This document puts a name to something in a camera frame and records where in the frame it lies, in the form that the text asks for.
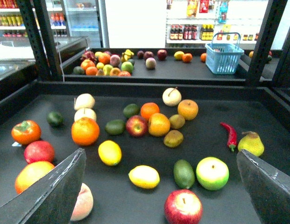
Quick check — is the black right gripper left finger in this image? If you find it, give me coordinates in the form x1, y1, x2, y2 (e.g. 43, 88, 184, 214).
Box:
0, 148, 86, 224

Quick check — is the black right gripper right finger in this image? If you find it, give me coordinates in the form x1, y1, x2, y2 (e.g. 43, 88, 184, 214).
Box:
236, 150, 290, 224

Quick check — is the yellow lemon left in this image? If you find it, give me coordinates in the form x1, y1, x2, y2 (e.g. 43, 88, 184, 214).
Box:
98, 140, 122, 166

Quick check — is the yellow lemon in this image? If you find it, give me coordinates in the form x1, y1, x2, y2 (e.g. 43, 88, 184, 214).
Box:
98, 140, 122, 166
128, 165, 160, 189

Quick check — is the yellow lemon centre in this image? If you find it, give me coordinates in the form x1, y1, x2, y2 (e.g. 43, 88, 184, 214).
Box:
128, 165, 160, 189

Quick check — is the yellow lemon far shelf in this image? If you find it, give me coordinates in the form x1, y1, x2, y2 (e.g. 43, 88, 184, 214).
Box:
174, 51, 184, 61

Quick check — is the orange mango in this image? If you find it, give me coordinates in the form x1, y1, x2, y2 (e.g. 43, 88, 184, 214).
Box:
14, 161, 55, 194

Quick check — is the pale peach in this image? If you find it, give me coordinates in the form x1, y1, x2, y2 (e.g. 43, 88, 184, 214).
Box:
70, 183, 93, 222

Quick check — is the red pomegranate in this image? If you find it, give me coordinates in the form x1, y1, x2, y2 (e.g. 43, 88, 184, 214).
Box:
24, 140, 55, 164

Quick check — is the yellow green pear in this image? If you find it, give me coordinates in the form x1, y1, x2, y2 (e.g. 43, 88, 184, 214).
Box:
237, 131, 265, 157

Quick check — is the green apple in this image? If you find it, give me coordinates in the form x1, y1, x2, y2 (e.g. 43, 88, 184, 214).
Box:
121, 61, 134, 73
196, 157, 229, 191

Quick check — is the red chili pepper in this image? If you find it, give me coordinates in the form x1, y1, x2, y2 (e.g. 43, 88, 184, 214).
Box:
220, 122, 237, 152

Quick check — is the orange persimmon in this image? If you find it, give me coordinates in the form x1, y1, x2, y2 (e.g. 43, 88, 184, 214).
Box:
11, 120, 42, 145

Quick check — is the large orange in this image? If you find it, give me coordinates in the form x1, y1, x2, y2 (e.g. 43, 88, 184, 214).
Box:
71, 117, 100, 146

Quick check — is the small dark green lime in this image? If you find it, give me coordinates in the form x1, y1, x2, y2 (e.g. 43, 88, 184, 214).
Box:
47, 111, 64, 127

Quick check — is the red apple front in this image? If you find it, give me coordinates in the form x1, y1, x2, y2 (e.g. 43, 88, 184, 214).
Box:
164, 189, 203, 224

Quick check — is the green avocado front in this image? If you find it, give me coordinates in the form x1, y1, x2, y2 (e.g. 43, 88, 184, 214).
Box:
173, 160, 195, 189

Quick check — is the green avocado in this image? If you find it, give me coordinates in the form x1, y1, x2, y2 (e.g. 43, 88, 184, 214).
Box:
173, 160, 195, 189
105, 119, 126, 135
123, 103, 140, 119

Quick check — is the white pear left front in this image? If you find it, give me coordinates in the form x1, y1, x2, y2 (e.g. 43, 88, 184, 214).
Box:
74, 108, 97, 121

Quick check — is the green avocado middle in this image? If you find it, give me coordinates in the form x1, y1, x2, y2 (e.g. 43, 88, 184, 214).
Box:
105, 119, 126, 135

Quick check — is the white pear left back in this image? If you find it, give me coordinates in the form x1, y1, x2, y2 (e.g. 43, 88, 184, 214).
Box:
74, 93, 95, 111

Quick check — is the brown kiwi front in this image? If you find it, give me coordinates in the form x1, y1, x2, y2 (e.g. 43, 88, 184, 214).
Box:
163, 130, 184, 148

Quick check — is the brown kiwi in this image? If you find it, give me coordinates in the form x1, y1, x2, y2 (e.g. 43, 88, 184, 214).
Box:
163, 130, 184, 148
169, 114, 185, 129

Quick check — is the red apple centre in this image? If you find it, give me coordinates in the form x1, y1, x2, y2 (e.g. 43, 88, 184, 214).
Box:
126, 115, 149, 138

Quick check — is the yellow orange apple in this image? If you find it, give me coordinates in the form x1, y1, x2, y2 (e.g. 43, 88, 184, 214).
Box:
177, 99, 198, 120

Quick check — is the brown kiwi back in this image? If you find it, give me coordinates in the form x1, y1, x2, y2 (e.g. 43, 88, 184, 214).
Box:
169, 114, 185, 129

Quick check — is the green avocado back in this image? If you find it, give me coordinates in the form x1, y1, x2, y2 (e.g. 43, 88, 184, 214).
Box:
123, 103, 140, 119

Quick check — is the yellow orange centre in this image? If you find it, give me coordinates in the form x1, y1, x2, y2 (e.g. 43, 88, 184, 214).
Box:
149, 113, 170, 137

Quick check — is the orange tangerine back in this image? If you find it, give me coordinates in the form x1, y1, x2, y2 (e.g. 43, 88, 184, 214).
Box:
140, 102, 160, 121

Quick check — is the orange tangerine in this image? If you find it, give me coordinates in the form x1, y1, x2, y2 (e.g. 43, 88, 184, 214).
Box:
182, 53, 192, 63
140, 102, 160, 121

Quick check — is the white asian pear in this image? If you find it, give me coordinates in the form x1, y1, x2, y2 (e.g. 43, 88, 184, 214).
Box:
162, 87, 182, 106

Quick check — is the small blue basket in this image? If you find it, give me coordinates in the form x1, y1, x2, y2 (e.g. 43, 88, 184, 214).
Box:
205, 32, 244, 75

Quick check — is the far orange by basket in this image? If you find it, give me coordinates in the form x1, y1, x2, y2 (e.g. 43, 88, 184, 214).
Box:
200, 53, 207, 63

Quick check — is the green apple far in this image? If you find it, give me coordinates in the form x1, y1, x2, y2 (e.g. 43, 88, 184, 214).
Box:
121, 61, 134, 73

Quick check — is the far orange tangerine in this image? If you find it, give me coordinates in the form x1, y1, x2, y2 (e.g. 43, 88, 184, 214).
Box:
182, 53, 192, 63

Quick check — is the pink peach far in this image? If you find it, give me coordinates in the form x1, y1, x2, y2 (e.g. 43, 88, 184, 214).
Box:
145, 57, 156, 70

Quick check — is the dark red apple far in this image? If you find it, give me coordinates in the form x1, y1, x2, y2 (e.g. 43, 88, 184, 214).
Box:
157, 49, 168, 61

